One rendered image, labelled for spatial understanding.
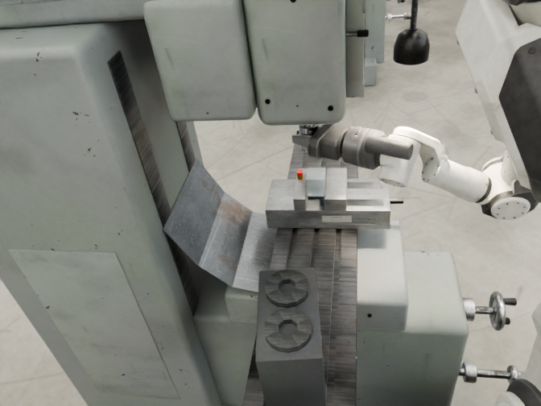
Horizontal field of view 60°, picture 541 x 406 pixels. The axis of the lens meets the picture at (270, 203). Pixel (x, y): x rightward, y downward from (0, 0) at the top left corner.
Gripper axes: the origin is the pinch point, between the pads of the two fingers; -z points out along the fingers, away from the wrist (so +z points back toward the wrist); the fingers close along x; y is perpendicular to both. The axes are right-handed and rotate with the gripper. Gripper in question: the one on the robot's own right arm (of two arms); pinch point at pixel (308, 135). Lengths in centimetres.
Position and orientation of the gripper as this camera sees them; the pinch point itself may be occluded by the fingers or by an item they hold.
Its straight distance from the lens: 115.6
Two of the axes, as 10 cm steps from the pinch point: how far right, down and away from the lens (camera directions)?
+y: 1.2, 7.8, 6.2
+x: -5.5, 5.7, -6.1
